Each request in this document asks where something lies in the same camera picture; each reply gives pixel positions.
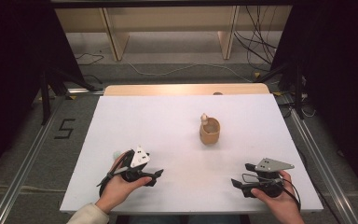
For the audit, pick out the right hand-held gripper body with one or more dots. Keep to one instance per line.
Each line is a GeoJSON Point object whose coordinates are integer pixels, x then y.
{"type": "Point", "coordinates": [268, 182]}

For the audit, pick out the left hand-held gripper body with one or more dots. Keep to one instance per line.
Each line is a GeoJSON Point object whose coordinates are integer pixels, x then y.
{"type": "Point", "coordinates": [140, 158]}

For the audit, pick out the person's right hand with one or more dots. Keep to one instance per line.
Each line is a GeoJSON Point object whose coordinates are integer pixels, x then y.
{"type": "Point", "coordinates": [282, 207]}

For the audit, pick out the person's left hand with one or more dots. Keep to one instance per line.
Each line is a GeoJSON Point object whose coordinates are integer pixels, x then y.
{"type": "Point", "coordinates": [118, 189]}

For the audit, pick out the white board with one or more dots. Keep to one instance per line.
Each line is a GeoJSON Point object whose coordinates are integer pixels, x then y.
{"type": "Point", "coordinates": [174, 124]}

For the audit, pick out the tan cup with small figure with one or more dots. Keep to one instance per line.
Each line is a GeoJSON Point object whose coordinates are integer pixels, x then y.
{"type": "Point", "coordinates": [209, 133]}

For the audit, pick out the wooden table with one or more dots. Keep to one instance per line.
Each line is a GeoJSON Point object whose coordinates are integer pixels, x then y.
{"type": "Point", "coordinates": [167, 90]}

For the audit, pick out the black tripod stand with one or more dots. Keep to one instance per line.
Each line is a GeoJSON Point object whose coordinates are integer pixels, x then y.
{"type": "Point", "coordinates": [48, 93]}
{"type": "Point", "coordinates": [296, 87]}

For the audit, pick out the dark curtain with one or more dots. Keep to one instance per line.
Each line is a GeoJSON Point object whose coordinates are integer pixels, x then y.
{"type": "Point", "coordinates": [15, 77]}
{"type": "Point", "coordinates": [338, 93]}

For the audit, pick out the light wooden shelf unit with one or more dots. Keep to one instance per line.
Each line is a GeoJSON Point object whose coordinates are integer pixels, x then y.
{"type": "Point", "coordinates": [167, 18]}

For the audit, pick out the aluminium floor rail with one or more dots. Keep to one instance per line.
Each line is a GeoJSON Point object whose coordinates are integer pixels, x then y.
{"type": "Point", "coordinates": [24, 165]}
{"type": "Point", "coordinates": [323, 165]}

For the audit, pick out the short aluminium rail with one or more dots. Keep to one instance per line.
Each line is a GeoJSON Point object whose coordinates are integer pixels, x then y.
{"type": "Point", "coordinates": [85, 91]}

